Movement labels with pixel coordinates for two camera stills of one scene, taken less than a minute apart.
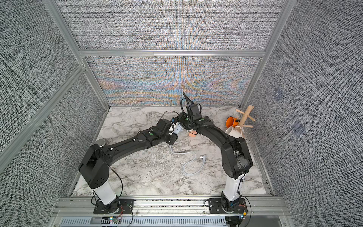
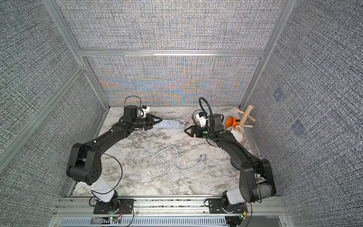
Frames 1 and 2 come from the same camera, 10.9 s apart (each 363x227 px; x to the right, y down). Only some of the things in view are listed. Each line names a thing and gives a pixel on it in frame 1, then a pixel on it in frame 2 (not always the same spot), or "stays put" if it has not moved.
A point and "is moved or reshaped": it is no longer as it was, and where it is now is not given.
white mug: x=236 y=132 stays put
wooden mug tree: x=249 y=109 stays put
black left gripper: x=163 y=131 to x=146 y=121
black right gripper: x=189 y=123 to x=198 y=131
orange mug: x=230 y=121 stays put
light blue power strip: x=178 y=128 is moved or reshaped
